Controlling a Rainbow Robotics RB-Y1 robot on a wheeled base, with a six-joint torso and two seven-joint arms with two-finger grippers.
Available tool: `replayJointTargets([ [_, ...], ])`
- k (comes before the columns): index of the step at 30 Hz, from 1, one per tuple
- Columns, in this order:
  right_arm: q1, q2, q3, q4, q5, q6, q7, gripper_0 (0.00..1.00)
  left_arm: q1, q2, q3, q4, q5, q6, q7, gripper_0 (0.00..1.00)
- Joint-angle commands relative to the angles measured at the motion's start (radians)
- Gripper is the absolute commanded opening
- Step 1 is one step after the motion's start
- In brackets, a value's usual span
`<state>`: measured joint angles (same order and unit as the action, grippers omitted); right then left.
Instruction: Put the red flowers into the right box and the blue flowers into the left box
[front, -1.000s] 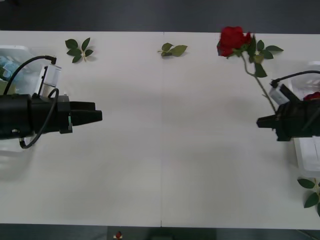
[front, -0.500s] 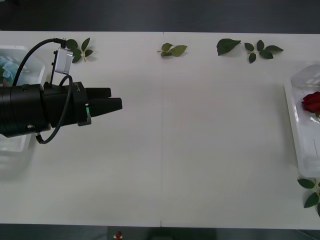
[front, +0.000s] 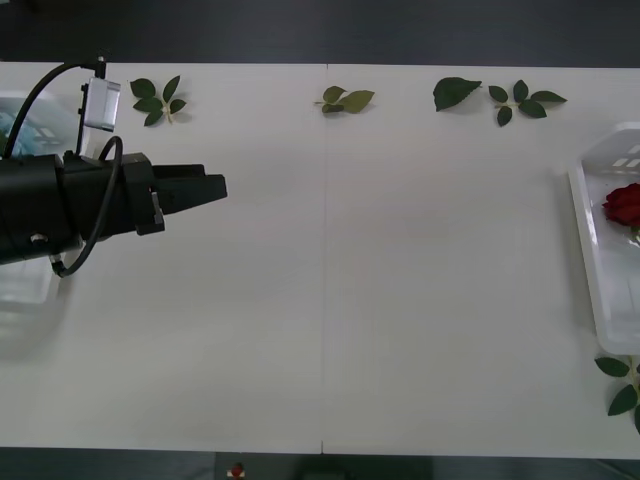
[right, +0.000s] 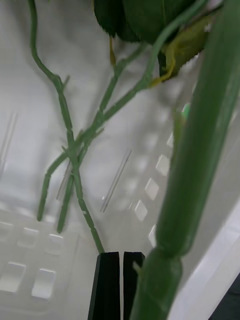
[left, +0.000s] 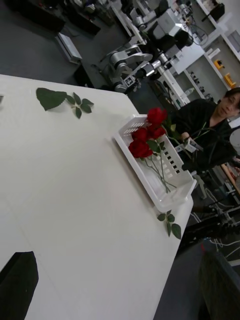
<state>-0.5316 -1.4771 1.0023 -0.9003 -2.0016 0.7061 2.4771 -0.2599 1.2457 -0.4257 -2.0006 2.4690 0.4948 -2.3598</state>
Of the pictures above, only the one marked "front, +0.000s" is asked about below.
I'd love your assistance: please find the red rose with green stem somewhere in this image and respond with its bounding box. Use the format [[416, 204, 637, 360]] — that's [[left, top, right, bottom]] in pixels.
[[593, 354, 640, 437], [601, 182, 640, 247]]

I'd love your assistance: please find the shallow white box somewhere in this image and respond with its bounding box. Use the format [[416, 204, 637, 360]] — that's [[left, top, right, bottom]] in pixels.
[[567, 122, 640, 355], [0, 88, 69, 311]]

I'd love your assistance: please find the single loose green leaf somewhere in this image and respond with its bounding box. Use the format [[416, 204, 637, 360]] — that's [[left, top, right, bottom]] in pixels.
[[433, 76, 484, 113]]

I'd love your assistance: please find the loose green leaf twig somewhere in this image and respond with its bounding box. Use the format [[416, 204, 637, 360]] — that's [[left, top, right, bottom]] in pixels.
[[488, 78, 569, 127], [129, 74, 188, 127]]

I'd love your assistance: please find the loose olive leaf twig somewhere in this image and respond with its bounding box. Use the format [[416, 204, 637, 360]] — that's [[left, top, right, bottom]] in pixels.
[[313, 85, 376, 115]]

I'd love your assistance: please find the black left wrist camera cable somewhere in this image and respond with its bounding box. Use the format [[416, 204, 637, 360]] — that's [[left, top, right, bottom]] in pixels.
[[2, 47, 112, 161]]

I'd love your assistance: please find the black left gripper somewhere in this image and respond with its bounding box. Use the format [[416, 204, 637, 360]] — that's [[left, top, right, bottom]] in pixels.
[[61, 151, 229, 247]]

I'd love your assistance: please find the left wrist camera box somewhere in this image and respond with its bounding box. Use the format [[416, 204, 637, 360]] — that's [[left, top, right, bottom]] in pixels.
[[77, 74, 123, 161]]

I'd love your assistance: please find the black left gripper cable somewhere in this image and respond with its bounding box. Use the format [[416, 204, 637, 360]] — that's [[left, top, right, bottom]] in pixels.
[[49, 135, 125, 279]]

